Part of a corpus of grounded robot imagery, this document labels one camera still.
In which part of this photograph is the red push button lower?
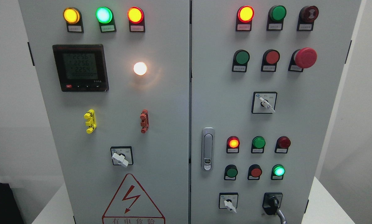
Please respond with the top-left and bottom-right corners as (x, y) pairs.
(247, 164), (262, 180)

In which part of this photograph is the grey cabinet door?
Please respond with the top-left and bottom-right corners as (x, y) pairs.
(190, 0), (361, 224)
(19, 0), (190, 224)

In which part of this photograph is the black box with antenna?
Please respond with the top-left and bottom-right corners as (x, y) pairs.
(0, 182), (24, 224)

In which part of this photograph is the red push button upper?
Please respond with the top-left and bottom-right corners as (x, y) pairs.
(261, 49), (280, 72)

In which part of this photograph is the red electrical warning sign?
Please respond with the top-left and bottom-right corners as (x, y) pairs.
(102, 173), (166, 224)

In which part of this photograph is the red ring indicator lamp left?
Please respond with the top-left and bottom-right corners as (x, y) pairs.
(127, 6), (145, 32)

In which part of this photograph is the bottom white selector switch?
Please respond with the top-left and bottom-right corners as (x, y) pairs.
(219, 192), (239, 214)

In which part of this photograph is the green lit indicator lamp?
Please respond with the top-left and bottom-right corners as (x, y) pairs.
(95, 6), (116, 33)

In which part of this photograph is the left grey cabinet door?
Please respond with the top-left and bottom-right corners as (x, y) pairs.
(19, 0), (190, 224)

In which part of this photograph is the red lit lamp lower left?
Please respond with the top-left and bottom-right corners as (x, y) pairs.
(226, 136), (240, 154)

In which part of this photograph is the white selector switch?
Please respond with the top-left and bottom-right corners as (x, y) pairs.
(219, 192), (239, 214)
(251, 91), (277, 114)
(110, 146), (134, 168)

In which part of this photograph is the yellow indicator lamp top left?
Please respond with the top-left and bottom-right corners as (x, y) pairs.
(63, 7), (84, 33)

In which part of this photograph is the silver door lock handle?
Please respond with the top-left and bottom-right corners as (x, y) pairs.
(201, 127), (215, 171)

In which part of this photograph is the green push button lower left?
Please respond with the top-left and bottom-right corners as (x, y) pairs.
(224, 164), (238, 180)

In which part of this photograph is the green indicator lamp top right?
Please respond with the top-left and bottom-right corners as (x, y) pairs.
(266, 5), (287, 31)

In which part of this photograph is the red emergency stop button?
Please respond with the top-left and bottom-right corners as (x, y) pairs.
(288, 47), (317, 72)

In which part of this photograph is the white glowing lamp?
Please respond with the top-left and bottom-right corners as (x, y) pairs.
(133, 62), (147, 76)

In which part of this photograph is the red indicator lamp top right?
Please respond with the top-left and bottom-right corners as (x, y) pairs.
(235, 5), (255, 31)

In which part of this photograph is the black knob selector switch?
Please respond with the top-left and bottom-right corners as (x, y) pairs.
(262, 192), (283, 215)

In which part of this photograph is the green push button upper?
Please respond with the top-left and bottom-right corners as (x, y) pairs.
(232, 49), (250, 72)

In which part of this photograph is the green push button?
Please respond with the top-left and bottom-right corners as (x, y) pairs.
(232, 49), (250, 72)
(224, 164), (238, 180)
(270, 164), (285, 180)

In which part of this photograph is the red push button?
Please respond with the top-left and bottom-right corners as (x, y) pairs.
(261, 49), (280, 72)
(247, 164), (262, 180)

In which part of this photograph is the upper right white selector switch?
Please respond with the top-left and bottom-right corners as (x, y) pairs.
(251, 91), (277, 114)

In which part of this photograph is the dark red buzzer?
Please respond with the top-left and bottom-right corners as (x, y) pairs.
(297, 6), (319, 31)

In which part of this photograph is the yellow terminal connector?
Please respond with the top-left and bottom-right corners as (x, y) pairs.
(83, 109), (97, 134)

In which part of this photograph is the black digital power meter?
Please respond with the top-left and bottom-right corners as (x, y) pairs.
(52, 44), (109, 92)

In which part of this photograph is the red lamp lower right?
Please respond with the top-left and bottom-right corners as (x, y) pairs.
(275, 136), (291, 154)

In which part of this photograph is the red terminal connector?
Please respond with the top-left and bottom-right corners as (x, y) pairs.
(140, 109), (150, 134)

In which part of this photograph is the left white selector switch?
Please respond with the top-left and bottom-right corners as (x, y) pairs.
(110, 146), (134, 168)

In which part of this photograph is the green push button lower right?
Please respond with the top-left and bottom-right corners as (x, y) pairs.
(270, 164), (285, 180)

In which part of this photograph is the right grey cabinet door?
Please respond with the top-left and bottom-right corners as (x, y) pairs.
(190, 0), (361, 224)

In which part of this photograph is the green lamp lower middle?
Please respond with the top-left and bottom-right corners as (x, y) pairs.
(251, 136), (266, 154)

